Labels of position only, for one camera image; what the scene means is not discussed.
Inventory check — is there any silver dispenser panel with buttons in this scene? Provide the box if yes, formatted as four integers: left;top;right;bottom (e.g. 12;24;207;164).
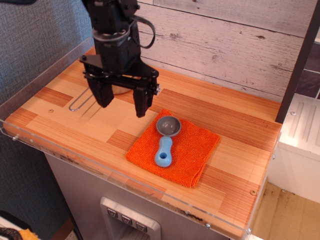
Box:
100;196;162;240

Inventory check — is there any black and yellow object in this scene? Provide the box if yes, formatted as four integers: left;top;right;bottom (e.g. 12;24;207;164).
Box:
0;210;40;240

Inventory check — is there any white toy appliance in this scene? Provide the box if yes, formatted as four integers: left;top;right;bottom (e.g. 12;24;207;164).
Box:
267;94;320;203

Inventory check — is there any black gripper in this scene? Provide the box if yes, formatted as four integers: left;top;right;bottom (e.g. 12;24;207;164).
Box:
80;34;160;118

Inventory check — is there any dark right vertical post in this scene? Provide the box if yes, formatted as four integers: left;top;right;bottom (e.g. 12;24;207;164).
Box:
275;0;320;124

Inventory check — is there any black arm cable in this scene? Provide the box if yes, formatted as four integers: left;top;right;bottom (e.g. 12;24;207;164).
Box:
131;14;156;50

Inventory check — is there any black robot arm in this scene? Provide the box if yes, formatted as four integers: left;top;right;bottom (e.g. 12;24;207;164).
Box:
80;0;160;118

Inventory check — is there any grey toy fridge cabinet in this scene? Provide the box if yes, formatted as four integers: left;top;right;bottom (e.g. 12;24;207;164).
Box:
44;152;241;240

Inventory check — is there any steel pan with wire handle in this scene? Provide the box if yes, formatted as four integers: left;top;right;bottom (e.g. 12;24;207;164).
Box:
68;85;131;112

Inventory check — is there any blue spoon with grey bowl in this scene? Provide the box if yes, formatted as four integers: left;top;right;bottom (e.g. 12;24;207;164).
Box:
154;116;182;168

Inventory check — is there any orange knitted cloth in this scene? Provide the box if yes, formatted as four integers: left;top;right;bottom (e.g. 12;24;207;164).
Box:
125;109;221;188

